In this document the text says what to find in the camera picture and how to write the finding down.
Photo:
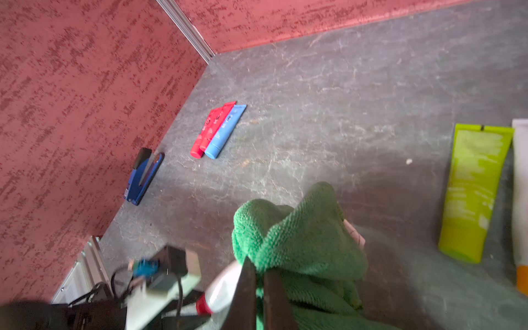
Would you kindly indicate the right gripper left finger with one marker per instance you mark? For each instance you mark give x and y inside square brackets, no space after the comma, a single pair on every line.
[242,314]

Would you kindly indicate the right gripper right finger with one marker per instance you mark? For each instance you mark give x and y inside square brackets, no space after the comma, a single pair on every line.
[277,313]

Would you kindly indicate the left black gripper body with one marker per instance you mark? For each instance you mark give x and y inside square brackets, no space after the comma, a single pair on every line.
[96,309]

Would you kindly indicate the green microfiber cloth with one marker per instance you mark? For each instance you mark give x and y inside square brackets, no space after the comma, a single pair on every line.
[318,259]

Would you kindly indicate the green tube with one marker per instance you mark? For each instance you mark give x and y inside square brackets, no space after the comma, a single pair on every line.
[478,156]

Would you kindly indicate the white tube orange cap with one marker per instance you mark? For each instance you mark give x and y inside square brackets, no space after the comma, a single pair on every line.
[519,204]

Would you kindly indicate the dark red tube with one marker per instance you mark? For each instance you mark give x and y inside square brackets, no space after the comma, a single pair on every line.
[206,134]

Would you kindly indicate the blue tube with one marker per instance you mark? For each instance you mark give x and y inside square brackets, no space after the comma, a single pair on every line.
[225,130]

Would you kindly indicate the red pink tube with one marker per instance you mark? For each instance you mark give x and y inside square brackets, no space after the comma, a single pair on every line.
[226,109]

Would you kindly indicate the blue stapler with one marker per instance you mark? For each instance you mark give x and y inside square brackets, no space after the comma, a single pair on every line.
[142,174]

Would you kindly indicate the left corner aluminium profile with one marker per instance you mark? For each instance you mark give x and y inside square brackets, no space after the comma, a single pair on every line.
[185,26]

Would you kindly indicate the aluminium front rail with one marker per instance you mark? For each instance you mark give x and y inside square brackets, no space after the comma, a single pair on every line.
[87,272]

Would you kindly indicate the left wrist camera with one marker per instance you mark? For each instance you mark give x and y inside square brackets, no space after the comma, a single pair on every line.
[178,274]

